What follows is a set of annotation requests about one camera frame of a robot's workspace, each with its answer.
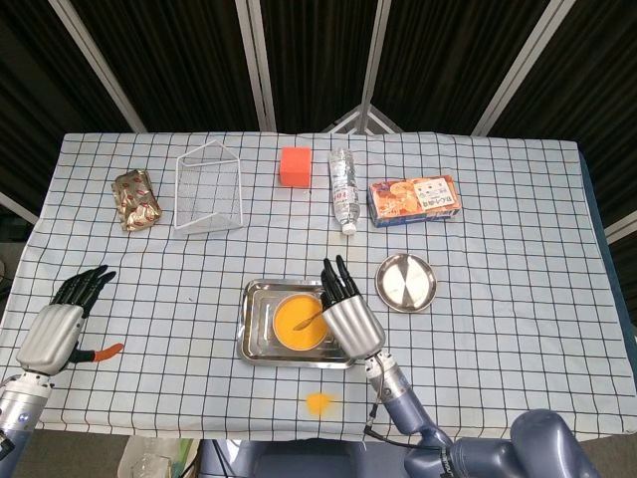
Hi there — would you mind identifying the yellow powder pile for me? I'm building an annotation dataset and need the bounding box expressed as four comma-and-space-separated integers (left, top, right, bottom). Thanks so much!
303, 390, 339, 417

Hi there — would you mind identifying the orange foam cube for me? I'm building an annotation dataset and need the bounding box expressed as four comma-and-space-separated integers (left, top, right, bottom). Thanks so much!
277, 145, 315, 189

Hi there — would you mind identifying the white wire mesh basket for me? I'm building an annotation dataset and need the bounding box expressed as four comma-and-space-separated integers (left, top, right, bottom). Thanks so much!
173, 138, 245, 236

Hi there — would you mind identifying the clear plastic bag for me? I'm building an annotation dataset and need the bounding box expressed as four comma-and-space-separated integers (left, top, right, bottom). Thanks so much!
118, 436, 200, 478

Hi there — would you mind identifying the orange and blue cardboard box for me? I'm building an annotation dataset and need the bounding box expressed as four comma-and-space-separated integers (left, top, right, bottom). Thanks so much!
367, 173, 462, 229

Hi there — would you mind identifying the gold foil snack bag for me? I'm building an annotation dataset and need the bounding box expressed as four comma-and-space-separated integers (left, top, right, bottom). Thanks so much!
110, 168, 163, 233

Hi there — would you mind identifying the black folding partition screen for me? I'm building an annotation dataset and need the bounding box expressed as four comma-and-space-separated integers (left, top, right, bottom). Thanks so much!
0, 0, 637, 245

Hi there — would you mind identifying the orange-yellow liquid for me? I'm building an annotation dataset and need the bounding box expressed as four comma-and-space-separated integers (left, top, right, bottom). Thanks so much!
275, 296, 328, 349

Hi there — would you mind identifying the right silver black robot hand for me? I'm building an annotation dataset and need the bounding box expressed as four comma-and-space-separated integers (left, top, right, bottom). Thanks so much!
318, 254, 387, 362

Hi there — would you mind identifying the black cable with plug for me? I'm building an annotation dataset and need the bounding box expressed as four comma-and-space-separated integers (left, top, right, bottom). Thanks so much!
364, 402, 449, 449

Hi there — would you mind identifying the blue-grey robot torso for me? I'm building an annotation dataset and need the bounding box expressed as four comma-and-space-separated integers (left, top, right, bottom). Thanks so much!
198, 437, 414, 478

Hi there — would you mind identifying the white round bowl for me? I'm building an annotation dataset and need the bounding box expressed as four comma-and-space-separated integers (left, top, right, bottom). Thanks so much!
272, 293, 331, 352

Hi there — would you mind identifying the checked light blue tablecloth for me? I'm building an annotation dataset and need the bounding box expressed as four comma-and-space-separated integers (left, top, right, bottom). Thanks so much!
0, 129, 637, 442

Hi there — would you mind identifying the round stainless steel plate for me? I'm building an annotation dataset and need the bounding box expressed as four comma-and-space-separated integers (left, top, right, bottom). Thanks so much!
374, 252, 440, 315

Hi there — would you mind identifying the rectangular stainless steel tray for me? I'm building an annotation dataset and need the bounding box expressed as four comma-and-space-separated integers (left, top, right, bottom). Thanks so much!
237, 279, 357, 369

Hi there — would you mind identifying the clear plastic water bottle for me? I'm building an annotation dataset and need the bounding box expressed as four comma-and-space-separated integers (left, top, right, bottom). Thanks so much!
327, 146, 362, 235

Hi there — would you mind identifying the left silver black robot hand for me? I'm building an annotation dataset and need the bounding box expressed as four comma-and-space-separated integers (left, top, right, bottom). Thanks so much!
16, 265, 124, 377

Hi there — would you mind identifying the white metal frame stand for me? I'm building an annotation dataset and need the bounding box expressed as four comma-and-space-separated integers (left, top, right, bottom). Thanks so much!
321, 103, 403, 134

